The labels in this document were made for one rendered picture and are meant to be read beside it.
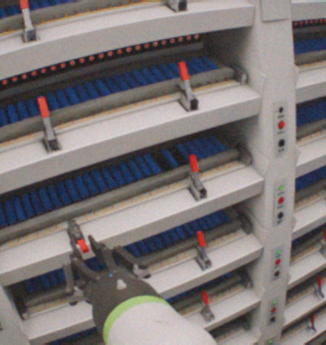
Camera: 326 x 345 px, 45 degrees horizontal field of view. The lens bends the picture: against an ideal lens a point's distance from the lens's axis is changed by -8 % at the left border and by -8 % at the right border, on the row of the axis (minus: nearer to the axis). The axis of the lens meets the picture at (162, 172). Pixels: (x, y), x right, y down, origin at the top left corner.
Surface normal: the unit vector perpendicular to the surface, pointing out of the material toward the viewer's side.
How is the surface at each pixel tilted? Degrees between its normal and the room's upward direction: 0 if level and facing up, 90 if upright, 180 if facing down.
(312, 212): 19
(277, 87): 90
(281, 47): 90
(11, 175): 109
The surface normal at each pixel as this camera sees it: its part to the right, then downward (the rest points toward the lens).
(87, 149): 0.44, 0.63
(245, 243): 0.02, -0.72
